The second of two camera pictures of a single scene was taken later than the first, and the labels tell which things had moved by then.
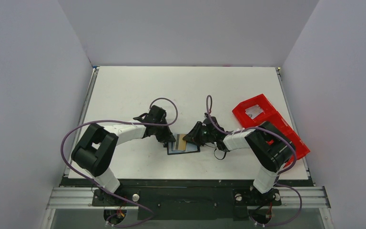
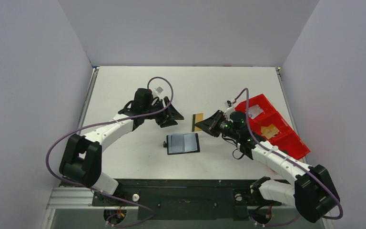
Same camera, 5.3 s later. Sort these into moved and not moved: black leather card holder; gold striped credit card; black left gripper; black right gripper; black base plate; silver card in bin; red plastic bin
Moved: black left gripper; gold striped credit card; black right gripper
Not moved: silver card in bin; red plastic bin; black base plate; black leather card holder
